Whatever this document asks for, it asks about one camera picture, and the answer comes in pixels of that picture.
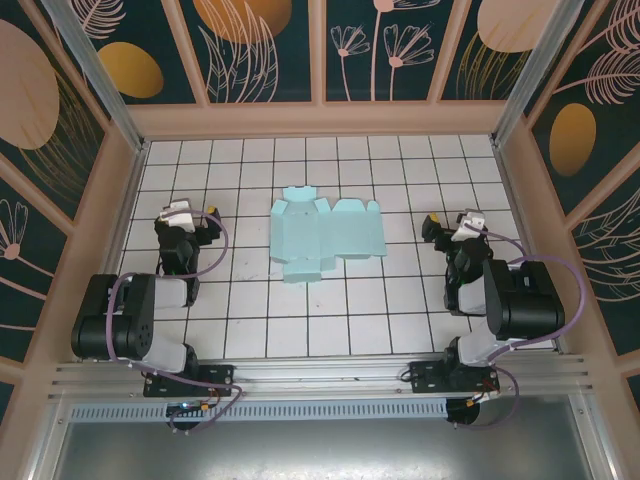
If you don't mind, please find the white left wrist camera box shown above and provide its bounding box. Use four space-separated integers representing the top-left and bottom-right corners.
157 198 196 232

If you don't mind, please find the grey metal sheet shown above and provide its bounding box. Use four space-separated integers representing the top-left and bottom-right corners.
29 394 616 480

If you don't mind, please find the aluminium side rail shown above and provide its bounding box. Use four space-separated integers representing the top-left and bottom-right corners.
493 140 569 354

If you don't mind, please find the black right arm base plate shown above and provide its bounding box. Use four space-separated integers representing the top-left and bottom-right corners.
408 360 501 396

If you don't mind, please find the aluminium corner post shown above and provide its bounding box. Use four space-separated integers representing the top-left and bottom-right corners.
39 0 150 154
492 0 602 147

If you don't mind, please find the grey slotted cable duct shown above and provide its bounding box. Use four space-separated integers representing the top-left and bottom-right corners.
69 398 450 422

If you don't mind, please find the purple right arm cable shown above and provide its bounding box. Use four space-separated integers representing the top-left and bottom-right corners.
449 227 587 431

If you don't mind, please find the light blue paper box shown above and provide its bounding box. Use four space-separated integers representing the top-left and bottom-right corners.
269 185 389 285

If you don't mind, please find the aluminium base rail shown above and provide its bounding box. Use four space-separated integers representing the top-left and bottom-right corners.
47 353 596 401

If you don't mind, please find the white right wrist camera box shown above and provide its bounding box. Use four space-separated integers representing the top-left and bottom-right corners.
451 208 489 243

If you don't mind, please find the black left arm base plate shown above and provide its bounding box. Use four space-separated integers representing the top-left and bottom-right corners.
143 364 236 399

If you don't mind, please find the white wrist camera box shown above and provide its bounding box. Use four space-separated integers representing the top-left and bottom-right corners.
157 198 196 232
451 208 489 243

